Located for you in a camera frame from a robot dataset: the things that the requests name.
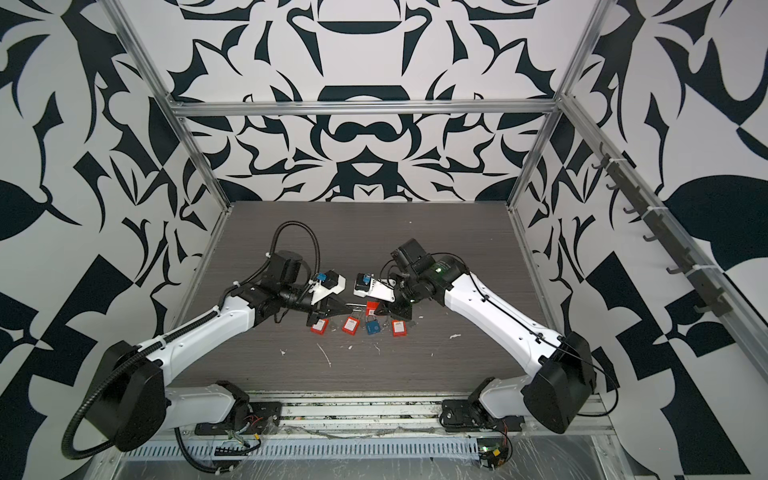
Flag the red padlock long shackle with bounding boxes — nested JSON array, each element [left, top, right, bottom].
[[342, 317, 360, 336]]

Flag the blue padlock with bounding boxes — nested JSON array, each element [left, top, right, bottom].
[[365, 320, 381, 335]]

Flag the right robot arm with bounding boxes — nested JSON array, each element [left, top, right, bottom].
[[380, 239, 619, 434]]

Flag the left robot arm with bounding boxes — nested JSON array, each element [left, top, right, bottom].
[[61, 220, 351, 460]]

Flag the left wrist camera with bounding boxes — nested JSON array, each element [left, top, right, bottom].
[[309, 270, 346, 305]]

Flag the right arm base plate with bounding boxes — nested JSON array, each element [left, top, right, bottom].
[[438, 399, 525, 433]]

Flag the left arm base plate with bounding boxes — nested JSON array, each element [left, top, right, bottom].
[[194, 401, 283, 436]]

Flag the white cable duct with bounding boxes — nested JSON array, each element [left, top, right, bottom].
[[125, 436, 481, 463]]

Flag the black cable left base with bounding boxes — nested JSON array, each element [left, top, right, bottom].
[[173, 419, 263, 475]]

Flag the wall hook rack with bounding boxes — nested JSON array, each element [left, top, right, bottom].
[[593, 147, 733, 317]]

